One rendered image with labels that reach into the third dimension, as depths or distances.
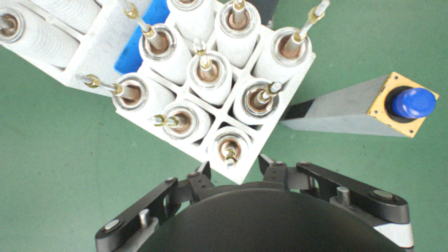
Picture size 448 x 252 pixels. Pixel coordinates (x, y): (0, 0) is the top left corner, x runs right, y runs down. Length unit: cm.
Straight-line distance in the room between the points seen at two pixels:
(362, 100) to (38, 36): 66
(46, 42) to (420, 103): 70
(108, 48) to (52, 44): 11
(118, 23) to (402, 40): 102
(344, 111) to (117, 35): 62
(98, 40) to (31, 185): 73
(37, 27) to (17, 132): 61
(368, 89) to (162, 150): 60
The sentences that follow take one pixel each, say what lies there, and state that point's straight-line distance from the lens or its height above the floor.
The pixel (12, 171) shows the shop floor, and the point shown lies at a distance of 109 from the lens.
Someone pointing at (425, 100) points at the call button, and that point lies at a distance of 30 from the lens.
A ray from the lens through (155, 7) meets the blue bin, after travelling 60.
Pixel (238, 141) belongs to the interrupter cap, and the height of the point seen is 25.
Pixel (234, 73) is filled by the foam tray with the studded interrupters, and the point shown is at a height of 18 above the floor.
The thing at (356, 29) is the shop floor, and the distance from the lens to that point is 80.
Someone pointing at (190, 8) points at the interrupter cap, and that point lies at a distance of 34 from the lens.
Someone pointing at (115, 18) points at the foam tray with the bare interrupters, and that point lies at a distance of 55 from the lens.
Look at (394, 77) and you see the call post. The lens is 30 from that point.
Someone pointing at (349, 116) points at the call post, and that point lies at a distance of 29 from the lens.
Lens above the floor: 49
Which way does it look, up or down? 88 degrees down
